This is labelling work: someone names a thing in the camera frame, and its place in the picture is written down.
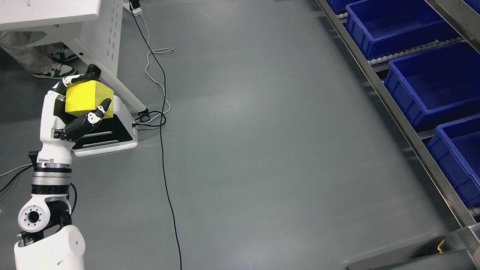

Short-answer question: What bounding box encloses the blue bin lower shelf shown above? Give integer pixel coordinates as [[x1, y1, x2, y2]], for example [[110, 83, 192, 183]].
[[426, 115, 480, 207]]

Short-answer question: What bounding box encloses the black floor cable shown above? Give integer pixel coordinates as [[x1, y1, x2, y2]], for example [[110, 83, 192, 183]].
[[129, 0, 183, 270]]

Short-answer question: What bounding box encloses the yellow foam block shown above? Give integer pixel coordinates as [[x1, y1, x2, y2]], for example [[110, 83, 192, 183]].
[[65, 80, 114, 119]]

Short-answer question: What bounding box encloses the white floor cable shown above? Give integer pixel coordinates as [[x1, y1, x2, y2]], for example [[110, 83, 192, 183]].
[[131, 9, 174, 115]]

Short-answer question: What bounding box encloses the blue bin middle shelf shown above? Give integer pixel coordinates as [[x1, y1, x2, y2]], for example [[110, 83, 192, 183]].
[[384, 42, 480, 132]]

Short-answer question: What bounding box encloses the blue bin upper shelf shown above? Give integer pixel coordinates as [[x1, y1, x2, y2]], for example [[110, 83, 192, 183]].
[[346, 0, 459, 60]]

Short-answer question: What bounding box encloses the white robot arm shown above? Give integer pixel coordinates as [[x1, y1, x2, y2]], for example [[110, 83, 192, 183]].
[[14, 151, 86, 270]]

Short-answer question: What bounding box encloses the blue bin shelf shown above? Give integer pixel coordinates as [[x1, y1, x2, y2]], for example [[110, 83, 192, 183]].
[[426, 115, 480, 207], [384, 42, 480, 132], [346, 0, 459, 60]]

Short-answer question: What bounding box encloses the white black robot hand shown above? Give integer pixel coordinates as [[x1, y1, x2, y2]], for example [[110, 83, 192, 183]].
[[29, 64, 111, 168]]

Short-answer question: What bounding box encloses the green white sneaker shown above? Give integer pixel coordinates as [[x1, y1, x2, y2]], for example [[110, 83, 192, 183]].
[[31, 62, 77, 80]]

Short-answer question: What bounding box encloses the white desk leg base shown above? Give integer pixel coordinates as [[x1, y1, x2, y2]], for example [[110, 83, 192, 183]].
[[61, 0, 148, 157]]

